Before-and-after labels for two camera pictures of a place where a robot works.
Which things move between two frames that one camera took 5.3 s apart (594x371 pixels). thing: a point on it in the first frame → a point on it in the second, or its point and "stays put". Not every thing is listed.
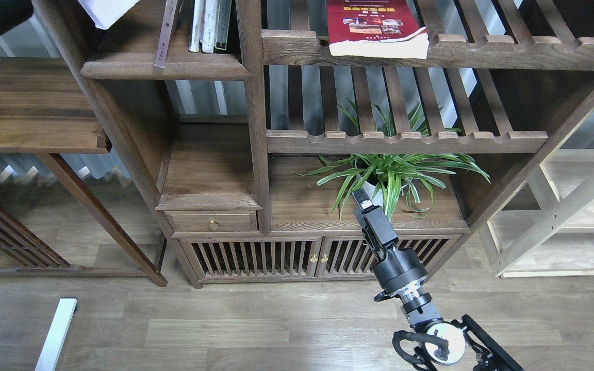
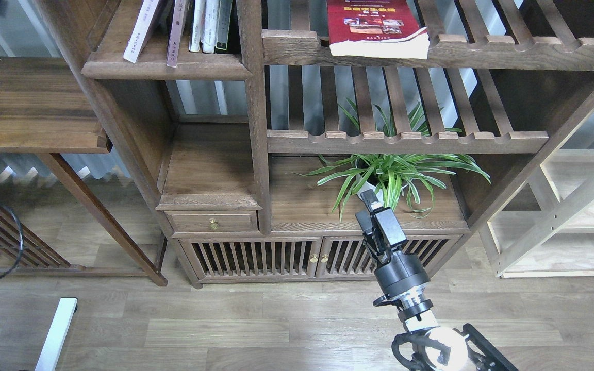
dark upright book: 222,26 stays put
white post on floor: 65,314 stays put
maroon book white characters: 163,43 → 175,34
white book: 194,44 stays put
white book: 105,13 → 135,41
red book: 375,28 stays put
